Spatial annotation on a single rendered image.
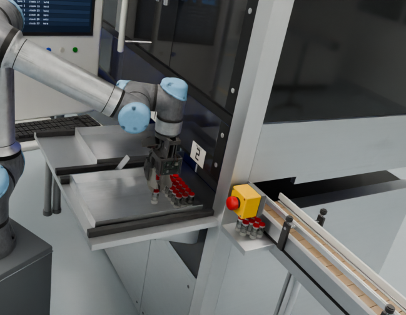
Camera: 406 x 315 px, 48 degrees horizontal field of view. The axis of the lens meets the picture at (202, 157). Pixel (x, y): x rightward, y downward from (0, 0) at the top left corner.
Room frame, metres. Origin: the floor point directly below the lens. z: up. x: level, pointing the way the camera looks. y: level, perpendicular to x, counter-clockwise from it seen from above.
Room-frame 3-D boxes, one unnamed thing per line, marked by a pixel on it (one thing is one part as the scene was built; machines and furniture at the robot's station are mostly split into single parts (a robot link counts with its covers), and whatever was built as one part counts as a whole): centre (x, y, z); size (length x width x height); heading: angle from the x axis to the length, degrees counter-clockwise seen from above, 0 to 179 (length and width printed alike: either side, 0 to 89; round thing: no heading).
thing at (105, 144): (1.55, 0.29, 0.90); 0.34 x 0.26 x 0.04; 125
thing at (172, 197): (1.27, 0.09, 0.90); 0.18 x 0.02 x 0.05; 34
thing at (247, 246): (1.15, -0.19, 0.87); 0.14 x 0.13 x 0.02; 125
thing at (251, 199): (1.14, -0.15, 0.99); 0.08 x 0.07 x 0.07; 125
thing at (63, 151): (1.38, 0.25, 0.87); 0.70 x 0.48 x 0.02; 35
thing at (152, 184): (1.18, 0.13, 0.97); 0.06 x 0.03 x 0.09; 34
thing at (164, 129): (1.19, 0.11, 1.16); 0.08 x 0.08 x 0.05
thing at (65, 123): (1.73, 0.64, 0.82); 0.40 x 0.14 x 0.02; 136
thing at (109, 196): (1.21, 0.18, 0.90); 0.34 x 0.26 x 0.04; 124
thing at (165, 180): (1.20, 0.09, 0.97); 0.06 x 0.03 x 0.09; 34
